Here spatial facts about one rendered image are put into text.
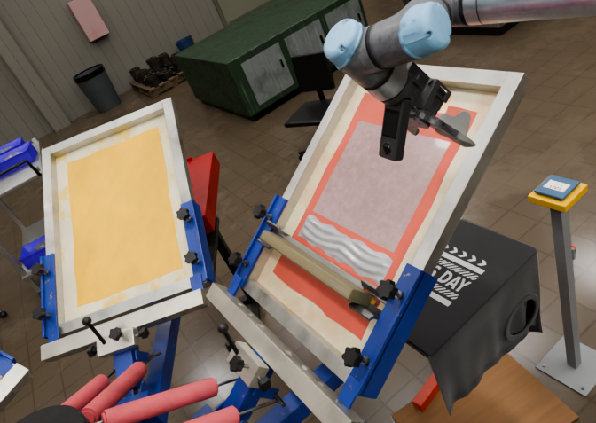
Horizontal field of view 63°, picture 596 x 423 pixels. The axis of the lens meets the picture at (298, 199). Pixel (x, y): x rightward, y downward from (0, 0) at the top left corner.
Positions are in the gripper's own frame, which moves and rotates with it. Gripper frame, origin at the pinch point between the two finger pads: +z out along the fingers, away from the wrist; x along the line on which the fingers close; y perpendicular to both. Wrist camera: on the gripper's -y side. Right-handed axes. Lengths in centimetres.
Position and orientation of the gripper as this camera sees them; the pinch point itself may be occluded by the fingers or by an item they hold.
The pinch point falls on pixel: (443, 142)
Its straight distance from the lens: 106.1
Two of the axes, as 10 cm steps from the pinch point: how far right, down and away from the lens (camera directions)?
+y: 4.6, -8.9, 0.0
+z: 7.0, 3.6, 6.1
